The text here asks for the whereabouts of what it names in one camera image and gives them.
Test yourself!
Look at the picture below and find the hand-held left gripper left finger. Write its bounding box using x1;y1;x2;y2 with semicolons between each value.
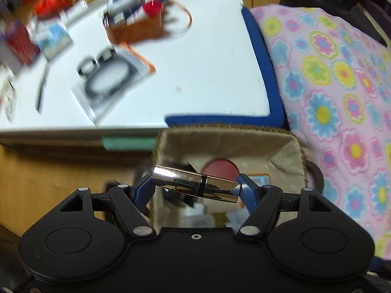
59;173;157;239

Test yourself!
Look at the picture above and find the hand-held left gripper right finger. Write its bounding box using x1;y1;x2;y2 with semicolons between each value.
235;173;334;240

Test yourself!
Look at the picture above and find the gold tube with black band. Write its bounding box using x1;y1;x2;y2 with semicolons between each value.
152;165;240;204

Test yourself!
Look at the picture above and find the cloth lined woven basket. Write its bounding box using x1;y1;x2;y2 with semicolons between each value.
151;125;310;229

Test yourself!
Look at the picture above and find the small blue bordered card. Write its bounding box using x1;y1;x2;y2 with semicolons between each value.
249;174;271;187

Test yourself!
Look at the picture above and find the green label strip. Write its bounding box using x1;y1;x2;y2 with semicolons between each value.
102;137;157;151

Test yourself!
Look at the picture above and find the dark tape roll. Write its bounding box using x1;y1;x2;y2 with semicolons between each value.
304;160;323;190

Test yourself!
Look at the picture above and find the pink floral blanket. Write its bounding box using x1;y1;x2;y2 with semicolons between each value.
249;4;391;260

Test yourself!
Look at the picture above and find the black white round roll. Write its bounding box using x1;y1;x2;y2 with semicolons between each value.
76;55;99;77
96;45;117;64

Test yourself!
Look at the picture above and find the black pen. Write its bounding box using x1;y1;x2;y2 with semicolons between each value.
35;63;51;114

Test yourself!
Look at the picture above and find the orange open box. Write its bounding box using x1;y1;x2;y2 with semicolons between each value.
103;6;166;45

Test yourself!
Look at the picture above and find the blue and white box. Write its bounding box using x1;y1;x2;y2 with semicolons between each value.
38;23;74;59

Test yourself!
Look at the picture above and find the red round cap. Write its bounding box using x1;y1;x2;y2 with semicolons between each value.
142;0;162;16

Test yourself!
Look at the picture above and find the red box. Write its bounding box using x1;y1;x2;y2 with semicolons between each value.
0;21;41;71

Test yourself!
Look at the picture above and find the packaged black cord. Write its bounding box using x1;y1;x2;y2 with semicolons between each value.
71;44;157;126

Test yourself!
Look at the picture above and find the orange wire loop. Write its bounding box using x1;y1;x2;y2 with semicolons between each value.
165;1;193;36

